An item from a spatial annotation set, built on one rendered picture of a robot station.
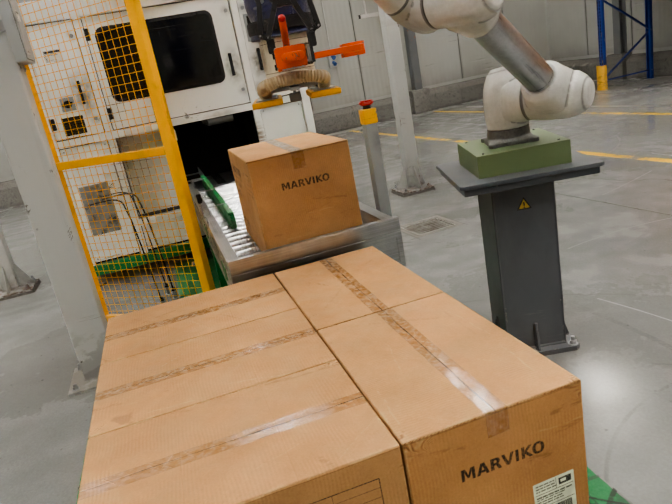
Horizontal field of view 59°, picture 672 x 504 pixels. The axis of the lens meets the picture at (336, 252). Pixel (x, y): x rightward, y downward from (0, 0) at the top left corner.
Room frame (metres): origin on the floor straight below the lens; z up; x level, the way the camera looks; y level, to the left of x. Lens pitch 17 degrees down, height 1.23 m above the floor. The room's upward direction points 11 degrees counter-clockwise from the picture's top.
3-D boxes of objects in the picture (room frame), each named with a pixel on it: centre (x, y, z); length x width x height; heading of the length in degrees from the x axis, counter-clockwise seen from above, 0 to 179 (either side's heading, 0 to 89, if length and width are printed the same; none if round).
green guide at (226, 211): (3.65, 0.70, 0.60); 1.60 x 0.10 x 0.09; 14
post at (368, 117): (2.92, -0.28, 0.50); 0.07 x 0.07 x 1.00; 14
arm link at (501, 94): (2.24, -0.73, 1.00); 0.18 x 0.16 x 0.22; 41
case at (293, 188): (2.56, 0.14, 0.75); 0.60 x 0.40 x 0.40; 14
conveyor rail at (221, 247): (3.29, 0.67, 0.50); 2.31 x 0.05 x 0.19; 14
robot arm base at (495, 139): (2.27, -0.72, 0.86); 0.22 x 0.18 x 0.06; 174
